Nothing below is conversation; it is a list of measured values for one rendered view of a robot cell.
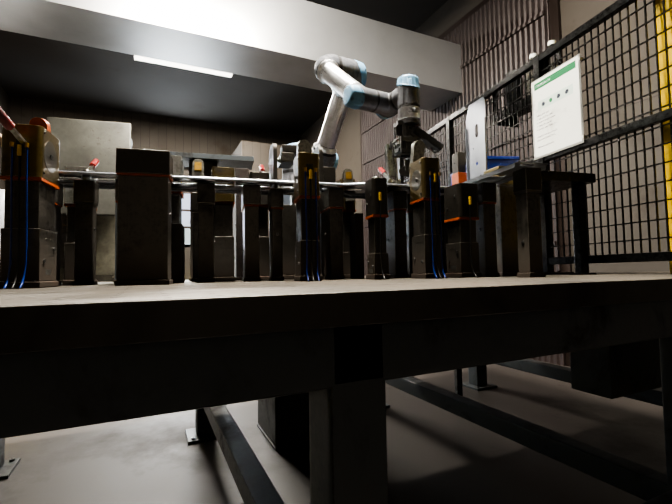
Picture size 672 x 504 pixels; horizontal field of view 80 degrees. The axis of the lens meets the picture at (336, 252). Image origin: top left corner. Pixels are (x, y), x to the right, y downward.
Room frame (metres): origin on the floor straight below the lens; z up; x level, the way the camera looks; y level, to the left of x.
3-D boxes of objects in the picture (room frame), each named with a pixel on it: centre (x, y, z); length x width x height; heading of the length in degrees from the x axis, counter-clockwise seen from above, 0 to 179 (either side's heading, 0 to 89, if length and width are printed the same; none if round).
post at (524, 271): (1.07, -0.52, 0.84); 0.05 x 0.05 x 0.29; 16
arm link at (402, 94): (1.34, -0.25, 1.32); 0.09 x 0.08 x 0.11; 28
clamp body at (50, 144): (0.91, 0.70, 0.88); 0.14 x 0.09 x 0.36; 16
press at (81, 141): (5.67, 3.44, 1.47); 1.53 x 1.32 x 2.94; 114
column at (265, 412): (1.88, 0.19, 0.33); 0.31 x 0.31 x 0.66; 25
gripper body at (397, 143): (1.34, -0.25, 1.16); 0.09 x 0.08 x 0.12; 106
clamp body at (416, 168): (1.17, -0.27, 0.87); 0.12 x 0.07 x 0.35; 16
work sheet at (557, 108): (1.45, -0.82, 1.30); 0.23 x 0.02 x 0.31; 16
